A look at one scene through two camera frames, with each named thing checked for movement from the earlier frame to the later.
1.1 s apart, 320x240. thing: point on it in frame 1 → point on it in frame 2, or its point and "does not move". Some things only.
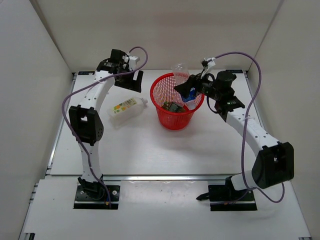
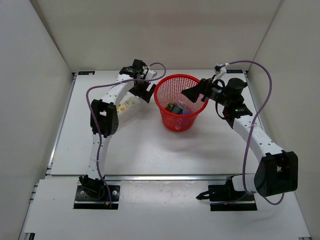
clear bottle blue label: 180,74 → 185,111
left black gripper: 134,85 → 143,95
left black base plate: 110,200 does not move
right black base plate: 224,198 does not move
